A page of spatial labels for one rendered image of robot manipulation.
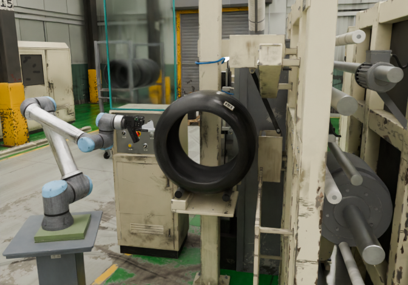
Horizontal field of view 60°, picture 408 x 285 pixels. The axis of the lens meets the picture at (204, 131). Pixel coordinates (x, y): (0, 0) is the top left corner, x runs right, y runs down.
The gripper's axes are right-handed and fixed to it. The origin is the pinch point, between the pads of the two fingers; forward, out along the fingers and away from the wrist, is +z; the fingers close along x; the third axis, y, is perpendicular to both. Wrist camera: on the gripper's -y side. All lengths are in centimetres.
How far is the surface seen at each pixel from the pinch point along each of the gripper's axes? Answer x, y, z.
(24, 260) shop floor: 37, -138, -118
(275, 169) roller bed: 18, -18, 75
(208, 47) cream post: 25, 52, 23
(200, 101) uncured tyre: -11.9, 23.3, 27.8
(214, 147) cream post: 25.3, -12.1, 33.4
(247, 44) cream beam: -37, 55, 51
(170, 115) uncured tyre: -12.4, 13.5, 12.0
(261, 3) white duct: 67, 86, 50
